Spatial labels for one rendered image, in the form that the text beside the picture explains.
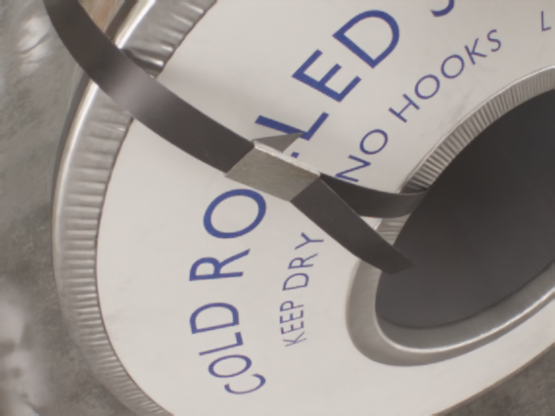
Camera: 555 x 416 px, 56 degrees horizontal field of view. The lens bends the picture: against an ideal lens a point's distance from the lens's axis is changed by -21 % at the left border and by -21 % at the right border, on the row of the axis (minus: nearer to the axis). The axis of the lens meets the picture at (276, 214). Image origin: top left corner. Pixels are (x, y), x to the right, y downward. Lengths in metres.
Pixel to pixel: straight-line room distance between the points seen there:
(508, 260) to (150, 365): 0.66
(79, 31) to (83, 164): 0.11
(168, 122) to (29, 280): 1.82
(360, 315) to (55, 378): 1.34
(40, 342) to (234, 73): 1.65
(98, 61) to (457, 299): 0.76
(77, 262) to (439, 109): 0.35
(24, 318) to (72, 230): 1.61
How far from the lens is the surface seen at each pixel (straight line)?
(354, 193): 0.49
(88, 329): 0.63
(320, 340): 0.74
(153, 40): 0.42
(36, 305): 2.11
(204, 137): 0.42
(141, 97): 0.41
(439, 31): 0.50
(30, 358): 2.01
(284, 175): 0.45
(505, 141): 1.19
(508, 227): 1.11
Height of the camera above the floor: 1.42
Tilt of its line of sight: 48 degrees down
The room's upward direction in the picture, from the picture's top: 21 degrees counter-clockwise
